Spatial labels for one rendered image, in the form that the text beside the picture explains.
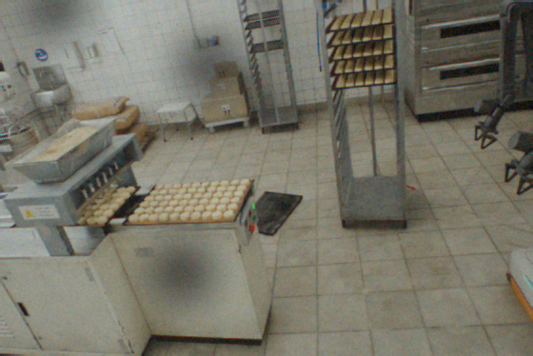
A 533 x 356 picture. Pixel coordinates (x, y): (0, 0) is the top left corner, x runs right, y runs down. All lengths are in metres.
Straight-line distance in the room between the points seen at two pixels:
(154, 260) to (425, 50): 3.62
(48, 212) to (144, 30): 4.38
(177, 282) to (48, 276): 0.66
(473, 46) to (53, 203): 4.21
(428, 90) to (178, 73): 3.35
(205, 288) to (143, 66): 4.50
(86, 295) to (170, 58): 4.31
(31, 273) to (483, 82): 4.55
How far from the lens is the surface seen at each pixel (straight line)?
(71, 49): 6.62
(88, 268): 2.28
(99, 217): 2.34
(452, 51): 5.03
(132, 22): 6.27
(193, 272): 2.27
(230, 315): 2.41
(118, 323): 2.46
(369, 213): 3.23
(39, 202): 2.16
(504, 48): 2.11
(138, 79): 6.43
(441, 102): 5.15
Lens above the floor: 1.92
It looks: 27 degrees down
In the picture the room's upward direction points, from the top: 11 degrees counter-clockwise
